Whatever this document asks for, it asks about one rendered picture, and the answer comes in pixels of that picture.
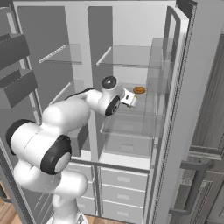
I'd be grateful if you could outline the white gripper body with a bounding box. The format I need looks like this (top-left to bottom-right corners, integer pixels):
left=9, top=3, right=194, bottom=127
left=125, top=93, right=139, bottom=109

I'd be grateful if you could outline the glass fridge shelf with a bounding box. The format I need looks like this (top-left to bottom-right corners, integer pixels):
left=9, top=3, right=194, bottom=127
left=120, top=82, right=160, bottom=116
left=47, top=80, right=89, bottom=106
left=38, top=43, right=83, bottom=66
left=95, top=45, right=163, bottom=70

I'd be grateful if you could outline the clear glass crisper drawer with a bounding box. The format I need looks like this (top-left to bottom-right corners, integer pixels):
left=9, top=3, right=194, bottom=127
left=100, top=112, right=160, bottom=158

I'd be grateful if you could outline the grey fridge door with seal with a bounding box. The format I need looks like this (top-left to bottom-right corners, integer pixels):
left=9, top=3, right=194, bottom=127
left=145, top=0, right=224, bottom=224

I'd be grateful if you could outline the dark grey fridge box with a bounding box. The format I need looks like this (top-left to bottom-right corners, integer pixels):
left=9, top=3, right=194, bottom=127
left=67, top=124, right=90, bottom=158

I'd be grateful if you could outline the white freezer drawer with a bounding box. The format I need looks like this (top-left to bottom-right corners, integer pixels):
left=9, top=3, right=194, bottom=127
left=76, top=195, right=97, bottom=216
left=100, top=167, right=149, bottom=191
left=101, top=184, right=147, bottom=209
left=101, top=200, right=146, bottom=224
left=67, top=162, right=96, bottom=182

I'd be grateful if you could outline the grey open fridge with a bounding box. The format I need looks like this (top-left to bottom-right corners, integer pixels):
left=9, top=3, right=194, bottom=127
left=11, top=0, right=187, bottom=224

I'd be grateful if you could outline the grey fridge door with bins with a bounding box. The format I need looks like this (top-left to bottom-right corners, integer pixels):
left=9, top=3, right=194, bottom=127
left=0, top=3, right=56, bottom=224

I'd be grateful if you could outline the brown round food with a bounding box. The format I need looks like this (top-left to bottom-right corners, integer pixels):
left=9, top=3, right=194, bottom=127
left=133, top=86, right=146, bottom=95

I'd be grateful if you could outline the clear door bin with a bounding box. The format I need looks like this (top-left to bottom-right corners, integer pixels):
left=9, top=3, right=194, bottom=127
left=146, top=37, right=178, bottom=95

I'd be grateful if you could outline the grey cabinet run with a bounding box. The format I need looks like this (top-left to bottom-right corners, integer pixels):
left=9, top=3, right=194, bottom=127
left=168, top=27, right=224, bottom=224

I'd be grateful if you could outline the large grey door bin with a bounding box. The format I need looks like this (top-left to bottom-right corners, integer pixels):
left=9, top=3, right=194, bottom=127
left=0, top=67, right=39, bottom=109

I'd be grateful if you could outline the small grey door bin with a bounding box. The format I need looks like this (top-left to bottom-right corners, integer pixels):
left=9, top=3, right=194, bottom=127
left=0, top=32, right=31, bottom=72

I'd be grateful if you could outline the dark grey bar handle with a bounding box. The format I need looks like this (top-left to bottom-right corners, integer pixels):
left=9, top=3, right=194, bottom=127
left=168, top=159, right=214, bottom=217

